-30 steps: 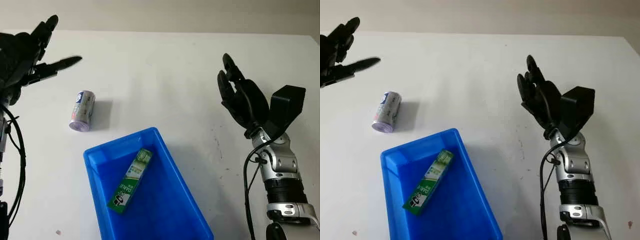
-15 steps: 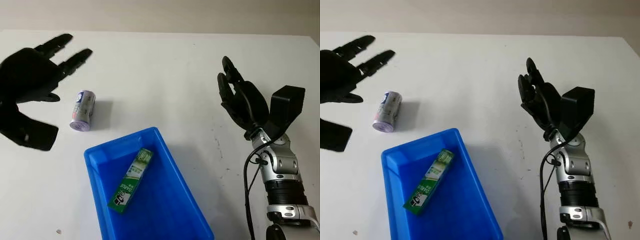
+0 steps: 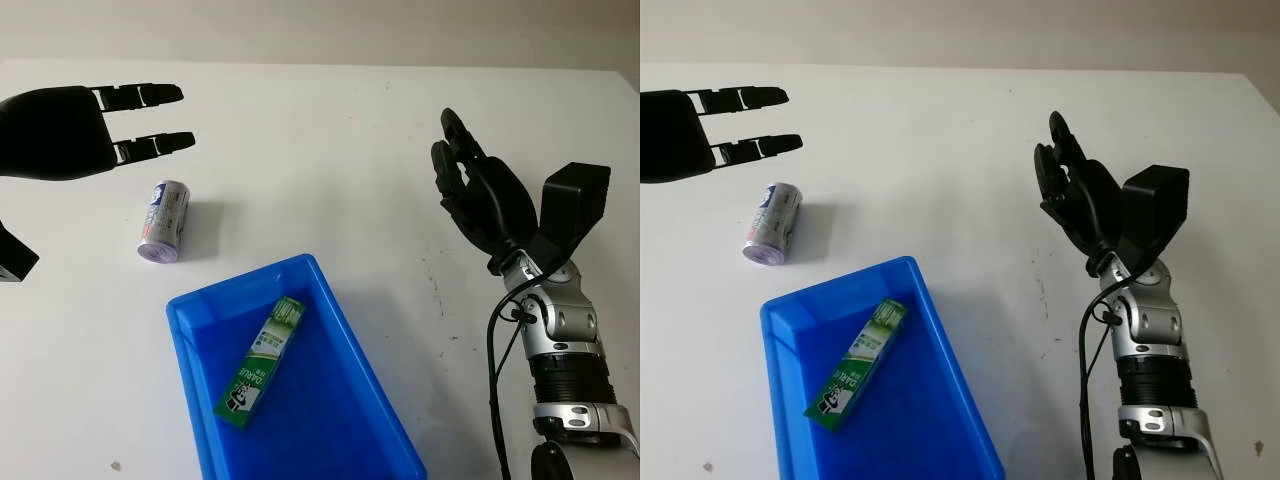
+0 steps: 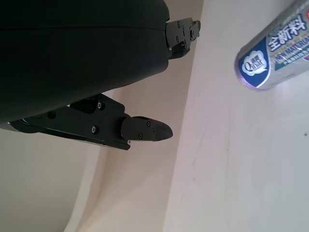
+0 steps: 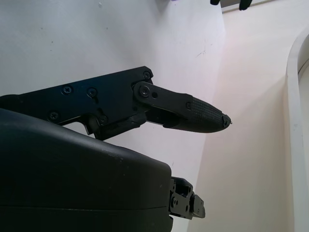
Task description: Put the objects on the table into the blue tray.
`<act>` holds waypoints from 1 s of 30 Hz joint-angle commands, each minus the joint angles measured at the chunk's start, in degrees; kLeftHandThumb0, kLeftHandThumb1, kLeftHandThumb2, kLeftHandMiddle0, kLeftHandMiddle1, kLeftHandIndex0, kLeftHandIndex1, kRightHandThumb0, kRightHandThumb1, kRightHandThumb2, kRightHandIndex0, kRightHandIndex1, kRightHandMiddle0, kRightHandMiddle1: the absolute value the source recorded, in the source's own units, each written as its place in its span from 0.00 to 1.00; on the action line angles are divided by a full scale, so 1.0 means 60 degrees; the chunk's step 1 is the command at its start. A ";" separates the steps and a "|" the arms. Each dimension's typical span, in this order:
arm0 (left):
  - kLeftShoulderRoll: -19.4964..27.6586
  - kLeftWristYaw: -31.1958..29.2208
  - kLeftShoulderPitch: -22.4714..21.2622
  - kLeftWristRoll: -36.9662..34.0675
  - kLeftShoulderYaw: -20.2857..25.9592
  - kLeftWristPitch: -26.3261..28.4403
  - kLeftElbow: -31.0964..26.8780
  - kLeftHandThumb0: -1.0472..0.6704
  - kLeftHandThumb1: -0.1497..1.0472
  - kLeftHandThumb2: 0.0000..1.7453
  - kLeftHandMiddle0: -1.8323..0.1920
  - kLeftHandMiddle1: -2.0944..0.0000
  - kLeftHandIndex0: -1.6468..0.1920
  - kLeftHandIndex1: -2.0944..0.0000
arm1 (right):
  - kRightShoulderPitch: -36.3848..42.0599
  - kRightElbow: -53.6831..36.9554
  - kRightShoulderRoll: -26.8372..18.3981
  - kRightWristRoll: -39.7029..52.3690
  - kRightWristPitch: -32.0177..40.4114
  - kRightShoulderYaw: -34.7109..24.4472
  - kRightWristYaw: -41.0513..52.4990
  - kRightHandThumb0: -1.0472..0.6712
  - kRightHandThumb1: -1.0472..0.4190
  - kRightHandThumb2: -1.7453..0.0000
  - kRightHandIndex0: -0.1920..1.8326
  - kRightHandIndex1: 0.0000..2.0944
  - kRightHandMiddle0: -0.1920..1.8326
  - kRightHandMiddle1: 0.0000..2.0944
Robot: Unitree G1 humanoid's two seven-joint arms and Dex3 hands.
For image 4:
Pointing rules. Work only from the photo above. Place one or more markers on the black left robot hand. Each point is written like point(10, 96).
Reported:
point(72, 48)

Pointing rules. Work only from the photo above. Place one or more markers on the purple roll of bags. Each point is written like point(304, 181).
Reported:
point(272, 53)

